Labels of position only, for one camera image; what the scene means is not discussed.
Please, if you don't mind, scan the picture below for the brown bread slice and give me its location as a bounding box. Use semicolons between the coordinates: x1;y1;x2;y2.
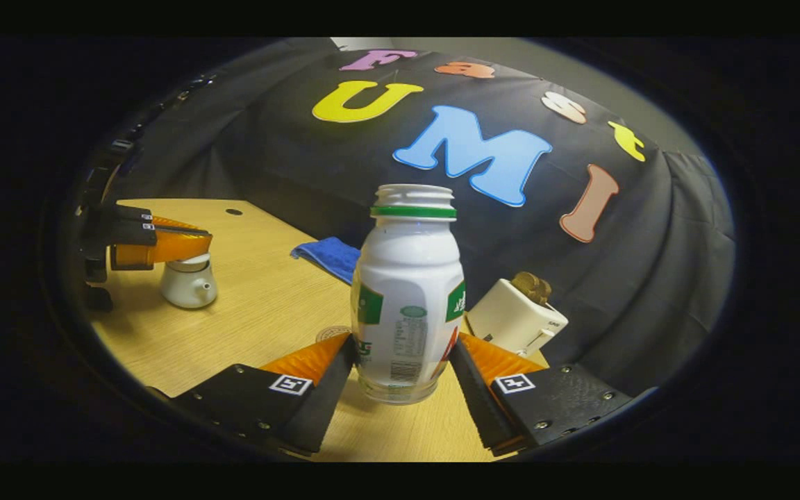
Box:
511;272;552;308

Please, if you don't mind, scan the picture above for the black backdrop cloth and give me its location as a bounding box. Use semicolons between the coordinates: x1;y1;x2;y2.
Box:
112;47;735;397

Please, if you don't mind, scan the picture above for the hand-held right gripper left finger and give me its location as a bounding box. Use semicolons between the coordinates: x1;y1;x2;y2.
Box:
147;332;359;458

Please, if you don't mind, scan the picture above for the blue towel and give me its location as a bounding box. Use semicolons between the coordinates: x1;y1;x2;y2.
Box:
290;237;363;285

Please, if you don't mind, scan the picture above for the white teacup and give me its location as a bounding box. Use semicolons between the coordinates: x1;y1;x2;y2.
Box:
160;253;219;310

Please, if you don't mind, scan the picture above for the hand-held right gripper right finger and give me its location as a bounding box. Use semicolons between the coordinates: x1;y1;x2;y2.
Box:
449;332;633;458

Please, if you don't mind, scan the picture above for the white water bottle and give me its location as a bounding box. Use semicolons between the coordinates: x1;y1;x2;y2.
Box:
350;184;467;406

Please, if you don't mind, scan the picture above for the white toaster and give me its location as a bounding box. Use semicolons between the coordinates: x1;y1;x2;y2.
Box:
465;278;569;358

